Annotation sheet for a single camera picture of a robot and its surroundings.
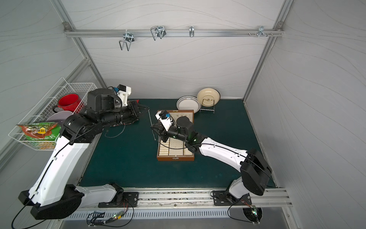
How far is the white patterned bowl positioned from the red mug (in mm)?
644

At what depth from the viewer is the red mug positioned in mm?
661

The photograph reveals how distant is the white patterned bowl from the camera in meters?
1.14
